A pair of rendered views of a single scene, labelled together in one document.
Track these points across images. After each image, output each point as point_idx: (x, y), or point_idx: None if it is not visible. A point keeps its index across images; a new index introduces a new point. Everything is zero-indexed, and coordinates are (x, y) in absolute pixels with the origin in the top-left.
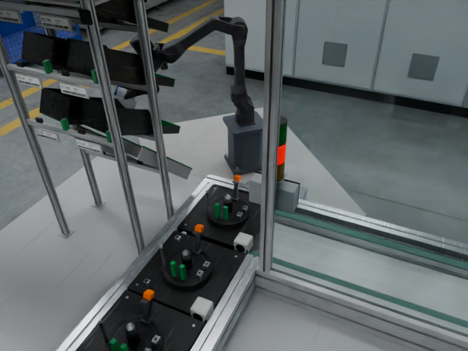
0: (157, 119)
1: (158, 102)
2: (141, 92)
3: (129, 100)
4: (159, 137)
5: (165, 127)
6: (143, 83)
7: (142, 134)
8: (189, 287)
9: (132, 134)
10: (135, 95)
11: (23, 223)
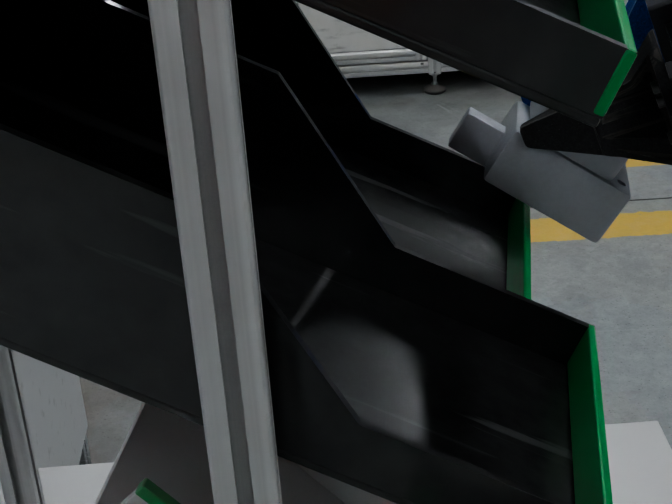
0: (204, 335)
1: (237, 184)
2: (657, 141)
3: (563, 165)
4: (217, 500)
5: (410, 456)
6: (668, 79)
7: (124, 389)
8: None
9: (14, 348)
10: (608, 143)
11: (61, 500)
